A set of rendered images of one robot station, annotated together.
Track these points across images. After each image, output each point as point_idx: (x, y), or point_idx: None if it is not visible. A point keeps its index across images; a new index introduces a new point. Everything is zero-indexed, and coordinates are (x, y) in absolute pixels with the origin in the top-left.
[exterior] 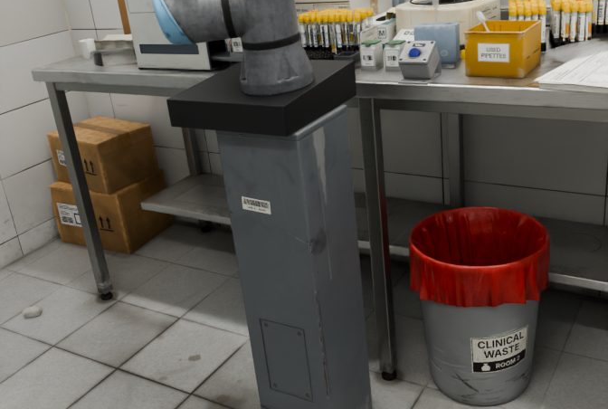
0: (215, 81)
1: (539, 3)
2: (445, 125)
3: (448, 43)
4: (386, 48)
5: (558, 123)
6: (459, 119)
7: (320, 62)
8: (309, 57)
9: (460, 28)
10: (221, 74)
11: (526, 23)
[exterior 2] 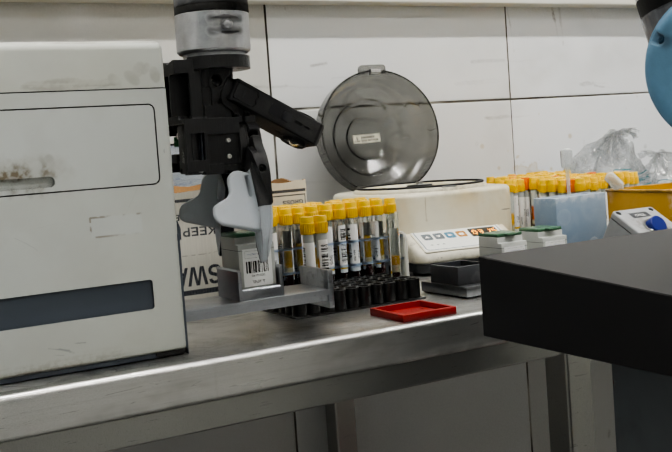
0: (645, 276)
1: (581, 176)
2: (305, 444)
3: (598, 224)
4: (546, 237)
5: (469, 390)
6: (355, 420)
7: (661, 234)
8: (380, 284)
9: (507, 220)
10: (583, 271)
11: (657, 187)
